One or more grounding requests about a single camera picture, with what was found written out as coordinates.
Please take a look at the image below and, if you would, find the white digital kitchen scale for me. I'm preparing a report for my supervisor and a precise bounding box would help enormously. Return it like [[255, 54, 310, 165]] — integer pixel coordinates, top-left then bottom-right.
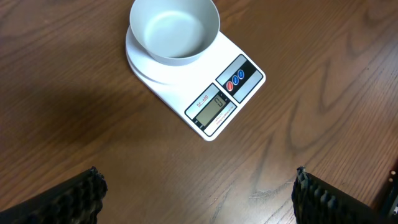
[[126, 30, 266, 141]]

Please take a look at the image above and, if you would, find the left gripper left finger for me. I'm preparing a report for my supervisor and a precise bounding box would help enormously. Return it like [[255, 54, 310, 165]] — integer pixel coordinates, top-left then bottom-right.
[[1, 167, 108, 224]]

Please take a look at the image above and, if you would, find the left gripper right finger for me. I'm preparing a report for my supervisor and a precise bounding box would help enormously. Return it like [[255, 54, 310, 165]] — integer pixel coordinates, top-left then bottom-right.
[[291, 167, 386, 224]]

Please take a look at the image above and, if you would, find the grey round bowl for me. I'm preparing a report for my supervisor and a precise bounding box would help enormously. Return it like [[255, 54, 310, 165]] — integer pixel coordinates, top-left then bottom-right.
[[129, 0, 221, 66]]

